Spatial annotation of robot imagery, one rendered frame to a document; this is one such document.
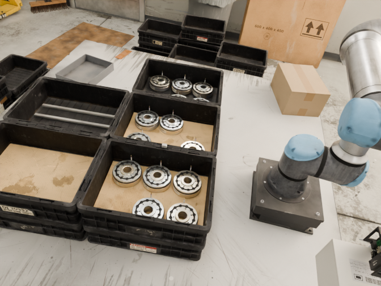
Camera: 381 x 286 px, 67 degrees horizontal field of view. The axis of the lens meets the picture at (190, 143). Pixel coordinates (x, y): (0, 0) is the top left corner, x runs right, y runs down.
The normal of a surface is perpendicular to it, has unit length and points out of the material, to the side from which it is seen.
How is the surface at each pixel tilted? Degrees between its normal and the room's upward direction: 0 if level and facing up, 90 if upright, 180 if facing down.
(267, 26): 76
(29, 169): 0
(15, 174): 0
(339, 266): 0
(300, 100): 90
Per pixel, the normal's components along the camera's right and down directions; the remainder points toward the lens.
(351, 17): -0.22, 0.67
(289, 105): 0.03, 0.71
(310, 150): -0.05, -0.73
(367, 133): -0.35, 0.44
